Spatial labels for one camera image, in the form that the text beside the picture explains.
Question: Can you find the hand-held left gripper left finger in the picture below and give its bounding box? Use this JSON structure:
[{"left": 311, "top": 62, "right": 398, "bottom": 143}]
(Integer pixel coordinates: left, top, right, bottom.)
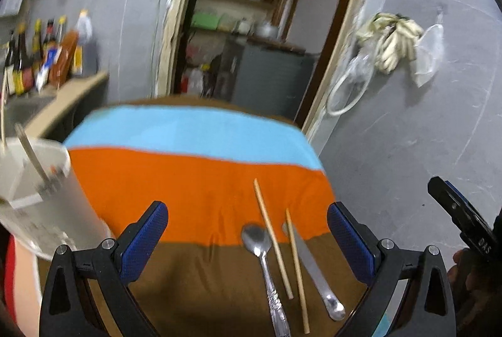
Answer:
[{"left": 39, "top": 201, "right": 169, "bottom": 337}]

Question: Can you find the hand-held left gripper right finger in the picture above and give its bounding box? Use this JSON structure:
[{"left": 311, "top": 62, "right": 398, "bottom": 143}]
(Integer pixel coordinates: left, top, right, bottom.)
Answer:
[{"left": 327, "top": 201, "right": 457, "bottom": 337}]

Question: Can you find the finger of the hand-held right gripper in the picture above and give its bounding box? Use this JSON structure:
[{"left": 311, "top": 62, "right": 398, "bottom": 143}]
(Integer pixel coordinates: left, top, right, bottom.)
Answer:
[{"left": 427, "top": 176, "right": 477, "bottom": 233}]

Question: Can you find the metal table knife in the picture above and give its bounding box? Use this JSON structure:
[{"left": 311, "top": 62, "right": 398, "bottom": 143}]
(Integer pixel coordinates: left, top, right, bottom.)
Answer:
[{"left": 282, "top": 222, "right": 346, "bottom": 321}]

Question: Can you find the white plastic utensil holder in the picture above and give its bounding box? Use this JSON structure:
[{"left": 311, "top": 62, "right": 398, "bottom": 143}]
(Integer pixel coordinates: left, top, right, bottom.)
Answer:
[{"left": 0, "top": 137, "right": 114, "bottom": 261}]

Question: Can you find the ornate handled metal spoon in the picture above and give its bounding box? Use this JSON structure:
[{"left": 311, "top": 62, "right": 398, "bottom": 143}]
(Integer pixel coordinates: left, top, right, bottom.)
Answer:
[{"left": 241, "top": 224, "right": 291, "bottom": 337}]

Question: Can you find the person's right hand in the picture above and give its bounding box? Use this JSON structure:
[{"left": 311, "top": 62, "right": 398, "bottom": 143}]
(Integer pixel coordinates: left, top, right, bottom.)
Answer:
[{"left": 449, "top": 248, "right": 502, "bottom": 322}]

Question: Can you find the striped blue orange brown cloth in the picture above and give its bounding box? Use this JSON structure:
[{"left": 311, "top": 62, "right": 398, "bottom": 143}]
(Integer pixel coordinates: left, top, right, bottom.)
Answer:
[{"left": 63, "top": 96, "right": 393, "bottom": 337}]

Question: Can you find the kitchen counter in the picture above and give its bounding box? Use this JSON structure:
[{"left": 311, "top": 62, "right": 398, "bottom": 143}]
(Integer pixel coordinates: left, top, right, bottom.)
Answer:
[{"left": 21, "top": 71, "right": 110, "bottom": 142}]

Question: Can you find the clear plastic bag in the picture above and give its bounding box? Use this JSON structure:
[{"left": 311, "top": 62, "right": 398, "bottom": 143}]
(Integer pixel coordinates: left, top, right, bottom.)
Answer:
[{"left": 345, "top": 51, "right": 375, "bottom": 87}]

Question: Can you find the white plastic jug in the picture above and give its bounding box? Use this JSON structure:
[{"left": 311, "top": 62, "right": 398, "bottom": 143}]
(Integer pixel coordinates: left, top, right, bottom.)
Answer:
[{"left": 187, "top": 67, "right": 205, "bottom": 94}]

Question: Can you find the grey cabinet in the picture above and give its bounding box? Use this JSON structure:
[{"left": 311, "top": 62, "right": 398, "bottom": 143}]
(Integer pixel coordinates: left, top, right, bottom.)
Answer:
[{"left": 220, "top": 36, "right": 320, "bottom": 122}]

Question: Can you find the orange brown spice packet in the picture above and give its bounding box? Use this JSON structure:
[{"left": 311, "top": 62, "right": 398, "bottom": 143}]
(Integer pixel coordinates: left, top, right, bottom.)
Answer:
[{"left": 49, "top": 30, "right": 81, "bottom": 87}]

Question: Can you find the blue white packet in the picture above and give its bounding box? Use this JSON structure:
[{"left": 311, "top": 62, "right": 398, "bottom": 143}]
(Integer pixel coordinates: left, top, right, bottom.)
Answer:
[{"left": 35, "top": 47, "right": 59, "bottom": 92}]

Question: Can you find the large cooking oil jug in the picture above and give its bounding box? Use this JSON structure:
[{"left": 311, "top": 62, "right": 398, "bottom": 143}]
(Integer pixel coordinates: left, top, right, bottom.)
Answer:
[{"left": 72, "top": 9, "right": 97, "bottom": 78}]

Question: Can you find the green box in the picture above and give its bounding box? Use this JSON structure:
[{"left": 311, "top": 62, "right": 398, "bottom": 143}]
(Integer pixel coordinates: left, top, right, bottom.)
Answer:
[{"left": 192, "top": 12, "right": 220, "bottom": 29}]

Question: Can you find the metal cooking pot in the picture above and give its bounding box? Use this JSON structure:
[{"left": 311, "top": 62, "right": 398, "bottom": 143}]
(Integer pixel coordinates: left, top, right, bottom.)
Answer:
[{"left": 255, "top": 22, "right": 280, "bottom": 40}]

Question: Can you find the white door frame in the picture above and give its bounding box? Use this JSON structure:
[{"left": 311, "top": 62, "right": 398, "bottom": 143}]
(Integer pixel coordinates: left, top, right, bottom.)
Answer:
[{"left": 151, "top": 0, "right": 383, "bottom": 134}]

